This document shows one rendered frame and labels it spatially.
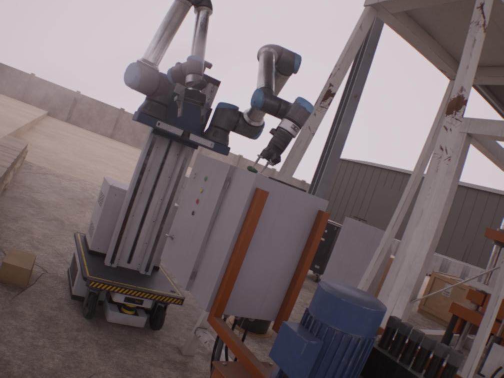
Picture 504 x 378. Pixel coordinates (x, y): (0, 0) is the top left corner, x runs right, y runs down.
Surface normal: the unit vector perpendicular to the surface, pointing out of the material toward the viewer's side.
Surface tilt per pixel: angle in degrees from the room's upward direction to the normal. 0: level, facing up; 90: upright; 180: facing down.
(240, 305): 90
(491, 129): 90
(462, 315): 90
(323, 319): 90
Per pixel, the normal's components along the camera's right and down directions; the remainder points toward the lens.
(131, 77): -0.58, -0.14
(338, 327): -0.31, -0.13
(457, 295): -0.75, -0.29
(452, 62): 0.47, 0.17
